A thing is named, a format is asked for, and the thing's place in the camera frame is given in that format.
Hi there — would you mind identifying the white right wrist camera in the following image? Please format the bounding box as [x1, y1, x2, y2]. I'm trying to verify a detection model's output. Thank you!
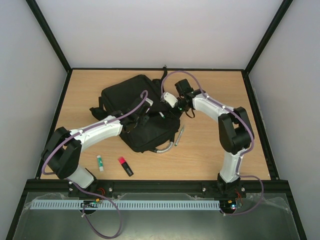
[161, 92, 178, 108]

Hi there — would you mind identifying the light blue cable duct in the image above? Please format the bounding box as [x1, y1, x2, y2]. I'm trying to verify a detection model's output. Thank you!
[30, 199, 221, 211]

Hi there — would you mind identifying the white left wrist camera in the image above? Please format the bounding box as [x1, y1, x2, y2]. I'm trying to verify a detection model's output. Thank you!
[145, 98, 154, 107]

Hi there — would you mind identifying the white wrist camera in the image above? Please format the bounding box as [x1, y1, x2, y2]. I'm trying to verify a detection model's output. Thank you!
[145, 98, 154, 107]
[161, 92, 178, 108]

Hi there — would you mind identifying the black enclosure frame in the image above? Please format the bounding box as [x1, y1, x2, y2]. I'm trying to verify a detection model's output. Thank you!
[4, 0, 308, 240]

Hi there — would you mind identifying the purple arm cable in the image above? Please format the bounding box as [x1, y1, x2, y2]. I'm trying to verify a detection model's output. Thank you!
[159, 70, 265, 216]
[41, 90, 123, 238]

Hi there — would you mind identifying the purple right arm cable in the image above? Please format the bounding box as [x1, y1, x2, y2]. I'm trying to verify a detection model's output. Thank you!
[159, 70, 265, 216]

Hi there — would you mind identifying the black student backpack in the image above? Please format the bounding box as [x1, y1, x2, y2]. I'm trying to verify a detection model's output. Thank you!
[90, 74, 181, 154]

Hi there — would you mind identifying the blue cap white marker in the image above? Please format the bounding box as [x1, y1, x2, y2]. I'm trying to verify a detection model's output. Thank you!
[158, 111, 166, 119]

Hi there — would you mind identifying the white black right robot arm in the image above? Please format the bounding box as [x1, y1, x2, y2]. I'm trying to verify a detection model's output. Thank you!
[161, 79, 255, 196]

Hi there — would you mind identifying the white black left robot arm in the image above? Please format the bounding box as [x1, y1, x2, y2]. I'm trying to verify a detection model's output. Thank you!
[41, 97, 153, 189]

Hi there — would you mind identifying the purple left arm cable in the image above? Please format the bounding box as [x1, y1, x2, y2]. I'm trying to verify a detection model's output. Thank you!
[41, 90, 123, 238]

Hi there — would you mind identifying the green cap white marker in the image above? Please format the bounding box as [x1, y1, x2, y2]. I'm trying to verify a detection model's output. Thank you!
[174, 125, 185, 147]

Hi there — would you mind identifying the green white glue stick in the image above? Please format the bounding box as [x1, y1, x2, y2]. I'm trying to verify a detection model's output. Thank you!
[96, 155, 104, 172]

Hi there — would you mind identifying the pink black highlighter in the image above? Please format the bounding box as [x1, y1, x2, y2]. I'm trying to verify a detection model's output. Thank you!
[118, 156, 134, 177]

